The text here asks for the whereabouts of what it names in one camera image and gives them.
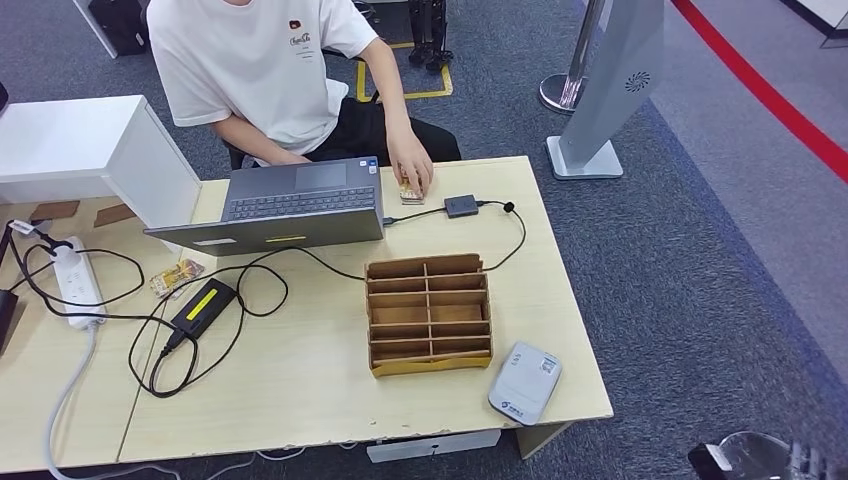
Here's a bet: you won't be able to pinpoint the white cabinet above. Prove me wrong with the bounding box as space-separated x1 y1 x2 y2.
0 94 203 229

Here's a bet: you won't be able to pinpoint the person's left hand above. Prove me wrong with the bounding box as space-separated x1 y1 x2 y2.
386 125 436 200

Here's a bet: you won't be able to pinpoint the chrome stanchion post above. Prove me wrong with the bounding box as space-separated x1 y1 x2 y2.
538 0 607 115

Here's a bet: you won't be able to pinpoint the wooden card organizer box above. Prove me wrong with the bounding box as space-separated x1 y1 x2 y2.
364 253 494 379

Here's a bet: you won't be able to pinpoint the black box device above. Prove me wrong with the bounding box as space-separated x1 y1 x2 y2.
0 289 21 356

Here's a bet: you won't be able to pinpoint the black mains cable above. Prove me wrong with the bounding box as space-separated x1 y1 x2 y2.
6 226 246 400

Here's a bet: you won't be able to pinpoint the grey white card reader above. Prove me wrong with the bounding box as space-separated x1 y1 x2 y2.
488 341 564 427

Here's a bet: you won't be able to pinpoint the small black USB hub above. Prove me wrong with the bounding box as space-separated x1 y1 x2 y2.
443 193 480 219

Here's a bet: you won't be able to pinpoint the thick white power strip cable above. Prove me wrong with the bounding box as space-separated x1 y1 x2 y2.
44 325 187 480

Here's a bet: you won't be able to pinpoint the black power adapter yellow label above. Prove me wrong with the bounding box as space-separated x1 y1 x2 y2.
170 278 240 337

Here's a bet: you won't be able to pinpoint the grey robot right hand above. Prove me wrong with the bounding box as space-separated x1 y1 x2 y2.
786 438 837 480

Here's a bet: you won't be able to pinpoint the gold crumpled wrapper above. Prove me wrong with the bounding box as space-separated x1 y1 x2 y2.
149 258 208 299

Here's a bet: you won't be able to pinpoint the black adapter output cable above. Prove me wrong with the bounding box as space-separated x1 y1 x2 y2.
235 198 529 318

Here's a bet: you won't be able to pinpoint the black tripod legs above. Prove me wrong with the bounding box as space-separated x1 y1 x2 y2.
407 0 455 73

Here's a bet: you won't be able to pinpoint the grey laptop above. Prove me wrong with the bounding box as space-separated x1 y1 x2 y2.
144 155 387 258

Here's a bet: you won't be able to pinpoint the red barrier belt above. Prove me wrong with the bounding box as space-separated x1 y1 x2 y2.
670 0 848 185

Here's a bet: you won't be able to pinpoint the yellow floor tape frame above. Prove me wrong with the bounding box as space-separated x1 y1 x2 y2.
356 42 455 104

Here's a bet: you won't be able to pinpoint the person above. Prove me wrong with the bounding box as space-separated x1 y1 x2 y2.
145 0 463 203

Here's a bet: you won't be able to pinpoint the black plug with cable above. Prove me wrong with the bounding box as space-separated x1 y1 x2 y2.
0 223 148 321

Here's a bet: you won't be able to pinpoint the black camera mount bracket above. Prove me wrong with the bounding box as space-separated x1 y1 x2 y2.
687 445 722 480

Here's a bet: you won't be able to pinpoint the white bracket under desk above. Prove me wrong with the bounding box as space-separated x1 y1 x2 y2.
366 427 503 464

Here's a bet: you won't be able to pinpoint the white power strip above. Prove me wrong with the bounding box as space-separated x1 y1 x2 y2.
52 236 109 331

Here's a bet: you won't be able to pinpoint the wooden desk leg panel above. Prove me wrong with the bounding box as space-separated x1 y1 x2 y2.
516 418 574 460

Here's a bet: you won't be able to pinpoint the short black hub cable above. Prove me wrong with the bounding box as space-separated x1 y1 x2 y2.
382 206 447 227

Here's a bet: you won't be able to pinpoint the white furniture panel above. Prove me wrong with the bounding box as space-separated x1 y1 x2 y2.
71 0 122 61

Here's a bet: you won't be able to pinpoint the brown cardboard patch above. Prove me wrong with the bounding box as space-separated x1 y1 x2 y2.
94 202 139 229
29 200 82 223

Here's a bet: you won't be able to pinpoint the grey kiosk panel stand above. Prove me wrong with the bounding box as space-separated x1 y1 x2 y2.
545 0 666 181

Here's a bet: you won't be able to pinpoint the black bag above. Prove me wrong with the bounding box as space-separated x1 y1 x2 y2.
87 0 150 58

